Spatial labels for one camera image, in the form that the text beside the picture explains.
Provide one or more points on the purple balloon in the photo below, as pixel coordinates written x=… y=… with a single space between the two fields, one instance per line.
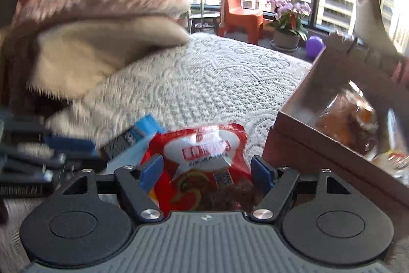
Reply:
x=314 y=46

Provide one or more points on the white lace bedspread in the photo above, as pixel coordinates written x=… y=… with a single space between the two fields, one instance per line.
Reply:
x=207 y=81

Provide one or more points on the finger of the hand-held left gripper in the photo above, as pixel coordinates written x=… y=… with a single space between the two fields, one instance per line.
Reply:
x=48 y=160
x=68 y=144

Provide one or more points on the blue snack packet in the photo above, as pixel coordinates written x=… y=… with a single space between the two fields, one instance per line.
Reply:
x=145 y=129

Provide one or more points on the red snack packet white label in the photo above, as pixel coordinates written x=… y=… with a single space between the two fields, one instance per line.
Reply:
x=204 y=151

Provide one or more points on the cardboard box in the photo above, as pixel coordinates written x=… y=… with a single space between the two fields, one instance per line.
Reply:
x=297 y=138

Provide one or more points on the yellow snack packet orange trim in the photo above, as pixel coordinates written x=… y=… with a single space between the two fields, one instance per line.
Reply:
x=393 y=161

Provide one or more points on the large orange red snack packet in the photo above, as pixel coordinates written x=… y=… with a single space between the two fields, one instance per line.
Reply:
x=346 y=122

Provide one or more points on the beige blanket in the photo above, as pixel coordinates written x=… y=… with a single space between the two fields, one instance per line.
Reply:
x=96 y=49

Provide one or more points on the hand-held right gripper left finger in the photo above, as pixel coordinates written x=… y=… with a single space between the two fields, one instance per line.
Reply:
x=152 y=168

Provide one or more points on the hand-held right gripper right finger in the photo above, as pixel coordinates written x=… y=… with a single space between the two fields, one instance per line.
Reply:
x=260 y=170

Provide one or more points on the orange plastic chair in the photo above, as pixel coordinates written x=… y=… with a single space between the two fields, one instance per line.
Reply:
x=238 y=15

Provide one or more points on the potted pink orchid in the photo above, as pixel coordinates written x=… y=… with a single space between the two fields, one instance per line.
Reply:
x=287 y=25

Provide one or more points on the white chair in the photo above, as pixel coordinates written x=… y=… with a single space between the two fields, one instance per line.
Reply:
x=372 y=20

